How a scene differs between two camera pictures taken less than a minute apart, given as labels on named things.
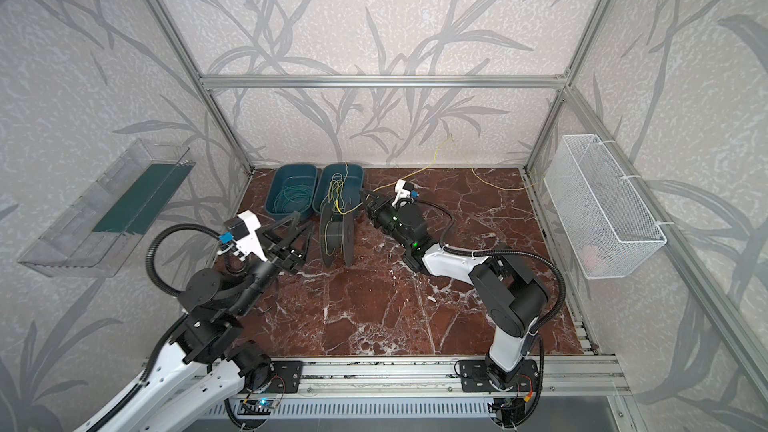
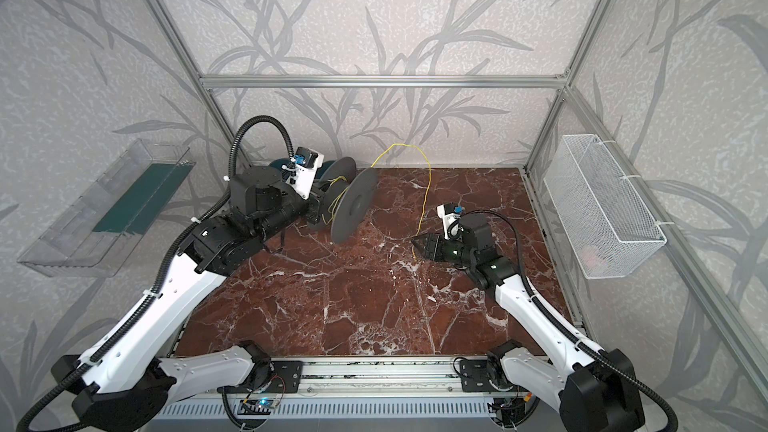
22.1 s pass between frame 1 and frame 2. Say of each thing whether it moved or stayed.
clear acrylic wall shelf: stayed
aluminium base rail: stayed
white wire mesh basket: stayed
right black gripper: moved
